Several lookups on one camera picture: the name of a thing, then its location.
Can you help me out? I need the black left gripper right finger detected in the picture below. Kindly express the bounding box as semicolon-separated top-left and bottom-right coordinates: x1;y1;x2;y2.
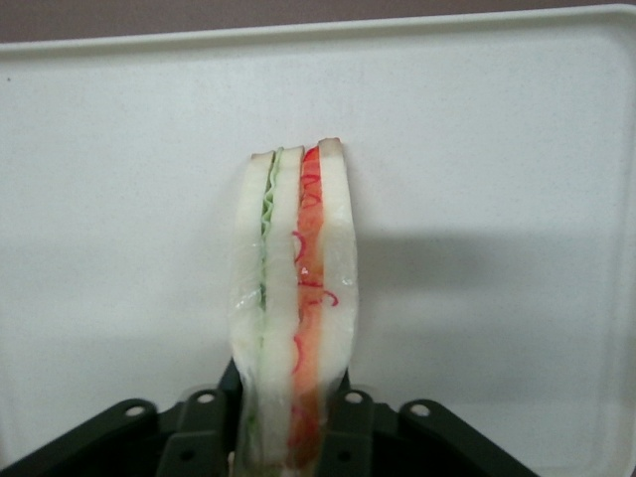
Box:
316;373;542;477

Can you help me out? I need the triangle sandwich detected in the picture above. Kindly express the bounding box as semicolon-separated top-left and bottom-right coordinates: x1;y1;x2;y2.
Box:
227;137;362;477

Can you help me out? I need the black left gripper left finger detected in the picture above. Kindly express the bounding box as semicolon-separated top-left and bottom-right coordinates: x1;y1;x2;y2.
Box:
0;358;245;477

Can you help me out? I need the cream plastic tray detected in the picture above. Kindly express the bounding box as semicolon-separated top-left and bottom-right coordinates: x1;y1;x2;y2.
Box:
0;3;636;477

